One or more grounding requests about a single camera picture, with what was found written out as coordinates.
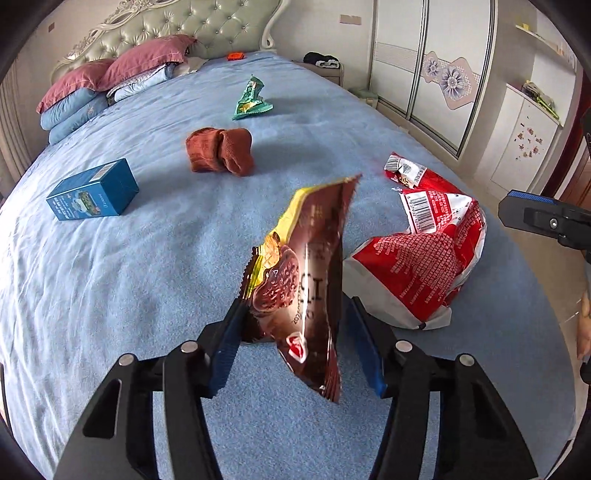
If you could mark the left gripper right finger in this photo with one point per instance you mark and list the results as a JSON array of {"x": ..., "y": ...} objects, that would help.
[{"x": 478, "y": 437}]

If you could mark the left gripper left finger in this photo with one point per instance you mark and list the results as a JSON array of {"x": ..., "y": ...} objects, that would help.
[{"x": 114, "y": 436}]

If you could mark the brown chocolate snack bag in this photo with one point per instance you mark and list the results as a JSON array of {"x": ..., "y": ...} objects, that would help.
[{"x": 293, "y": 285}]

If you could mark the red white snack bag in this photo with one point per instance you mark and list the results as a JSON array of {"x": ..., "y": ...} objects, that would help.
[{"x": 409, "y": 279}]

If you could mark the blue nasal spray box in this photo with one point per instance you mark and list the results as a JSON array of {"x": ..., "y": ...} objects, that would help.
[{"x": 101, "y": 191}]

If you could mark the green snack wrapper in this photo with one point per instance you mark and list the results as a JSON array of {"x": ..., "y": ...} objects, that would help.
[{"x": 251, "y": 103}]

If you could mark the right hand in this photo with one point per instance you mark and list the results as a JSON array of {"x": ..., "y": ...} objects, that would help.
[{"x": 584, "y": 328}]

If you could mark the white corner cabinet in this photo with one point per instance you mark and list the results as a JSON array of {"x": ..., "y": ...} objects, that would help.
[{"x": 518, "y": 146}]

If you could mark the clutter on cabinet top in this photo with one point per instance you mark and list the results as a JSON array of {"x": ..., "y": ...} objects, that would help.
[{"x": 530, "y": 89}]

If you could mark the blue bed sheet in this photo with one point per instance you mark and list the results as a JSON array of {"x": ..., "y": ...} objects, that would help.
[{"x": 75, "y": 295}]

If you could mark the white sliding wardrobe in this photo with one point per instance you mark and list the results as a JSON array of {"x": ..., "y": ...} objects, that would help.
[{"x": 429, "y": 63}]

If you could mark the mint storage box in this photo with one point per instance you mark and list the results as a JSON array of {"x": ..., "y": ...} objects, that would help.
[{"x": 365, "y": 95}]

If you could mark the rust brown folded socks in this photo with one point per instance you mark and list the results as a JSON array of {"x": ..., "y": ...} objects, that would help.
[{"x": 220, "y": 150}]

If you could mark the grey bedside nightstand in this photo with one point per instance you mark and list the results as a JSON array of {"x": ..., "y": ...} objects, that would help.
[{"x": 335, "y": 75}]

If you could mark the black white cloth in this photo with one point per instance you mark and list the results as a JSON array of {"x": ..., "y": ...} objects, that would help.
[{"x": 321, "y": 60}]

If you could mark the pink pillow left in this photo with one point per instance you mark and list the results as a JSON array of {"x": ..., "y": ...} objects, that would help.
[{"x": 86, "y": 76}]

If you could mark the small orange object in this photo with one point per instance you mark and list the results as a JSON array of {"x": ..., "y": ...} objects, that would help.
[{"x": 235, "y": 56}]

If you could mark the pink pillow near headboard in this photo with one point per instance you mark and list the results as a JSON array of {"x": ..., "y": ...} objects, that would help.
[{"x": 146, "y": 56}]

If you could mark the tufted green headboard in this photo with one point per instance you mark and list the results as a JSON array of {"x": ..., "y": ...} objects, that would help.
[{"x": 220, "y": 27}]

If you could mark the white wall shelf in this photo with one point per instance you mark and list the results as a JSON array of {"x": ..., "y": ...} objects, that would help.
[{"x": 558, "y": 50}]

